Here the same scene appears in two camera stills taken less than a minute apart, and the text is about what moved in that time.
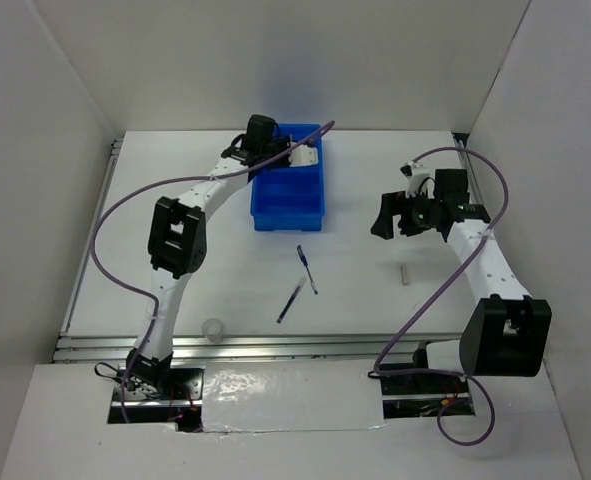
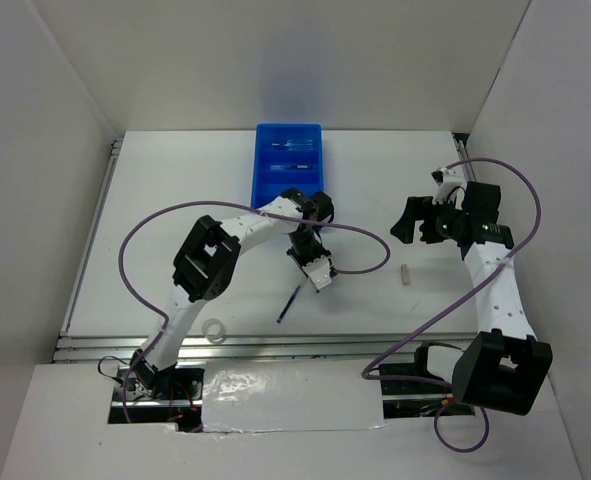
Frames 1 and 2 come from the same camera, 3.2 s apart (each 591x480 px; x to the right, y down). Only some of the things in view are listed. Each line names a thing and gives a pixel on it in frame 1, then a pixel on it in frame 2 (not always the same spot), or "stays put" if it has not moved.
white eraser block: (404, 275) stays put
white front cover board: (278, 396) stays put
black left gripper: (284, 142) -> (320, 251)
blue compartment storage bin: (290, 198) stays put
